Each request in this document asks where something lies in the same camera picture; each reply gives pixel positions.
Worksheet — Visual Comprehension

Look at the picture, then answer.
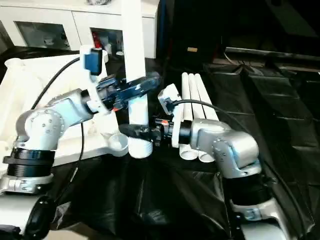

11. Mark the white plastic table leg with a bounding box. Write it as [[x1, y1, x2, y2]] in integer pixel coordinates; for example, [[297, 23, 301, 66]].
[[187, 72, 215, 164], [194, 72, 221, 123], [178, 71, 199, 161], [121, 0, 154, 160]]

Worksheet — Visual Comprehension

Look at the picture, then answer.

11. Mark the white plastic table top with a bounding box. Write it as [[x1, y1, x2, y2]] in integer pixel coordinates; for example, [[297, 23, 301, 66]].
[[0, 50, 131, 173]]

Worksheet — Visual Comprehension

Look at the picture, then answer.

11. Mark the black case with yellow label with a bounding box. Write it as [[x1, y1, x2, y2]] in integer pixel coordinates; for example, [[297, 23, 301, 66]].
[[172, 0, 226, 63]]

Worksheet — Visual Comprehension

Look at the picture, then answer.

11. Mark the black plastic mat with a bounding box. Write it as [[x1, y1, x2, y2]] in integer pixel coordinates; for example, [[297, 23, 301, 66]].
[[0, 44, 320, 240]]

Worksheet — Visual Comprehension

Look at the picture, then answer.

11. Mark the white cabinet with glass doors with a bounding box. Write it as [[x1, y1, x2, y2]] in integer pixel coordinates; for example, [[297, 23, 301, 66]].
[[0, 0, 161, 60]]

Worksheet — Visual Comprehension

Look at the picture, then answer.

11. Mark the long grey metal bar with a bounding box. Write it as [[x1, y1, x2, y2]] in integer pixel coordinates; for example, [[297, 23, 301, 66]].
[[224, 47, 320, 61]]

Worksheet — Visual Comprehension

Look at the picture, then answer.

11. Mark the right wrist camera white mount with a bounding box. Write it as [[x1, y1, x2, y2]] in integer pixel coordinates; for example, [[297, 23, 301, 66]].
[[157, 84, 183, 148]]

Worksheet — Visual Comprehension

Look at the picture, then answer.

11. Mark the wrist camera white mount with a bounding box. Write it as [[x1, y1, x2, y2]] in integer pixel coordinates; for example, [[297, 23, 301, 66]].
[[157, 84, 183, 148], [79, 44, 113, 116]]

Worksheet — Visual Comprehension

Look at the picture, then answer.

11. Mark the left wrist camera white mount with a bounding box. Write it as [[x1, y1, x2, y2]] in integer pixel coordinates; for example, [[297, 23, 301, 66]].
[[79, 44, 113, 116]]

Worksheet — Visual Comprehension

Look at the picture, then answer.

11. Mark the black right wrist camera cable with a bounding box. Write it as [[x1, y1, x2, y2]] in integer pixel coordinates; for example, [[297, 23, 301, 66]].
[[173, 99, 313, 240]]

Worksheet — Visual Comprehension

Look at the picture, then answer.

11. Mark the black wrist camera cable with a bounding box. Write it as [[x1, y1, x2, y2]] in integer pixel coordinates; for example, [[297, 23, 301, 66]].
[[31, 56, 83, 111], [173, 99, 313, 240]]

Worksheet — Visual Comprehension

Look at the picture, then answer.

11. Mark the black left wrist camera cable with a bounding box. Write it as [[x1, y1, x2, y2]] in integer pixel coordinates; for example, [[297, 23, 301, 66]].
[[31, 56, 83, 111]]

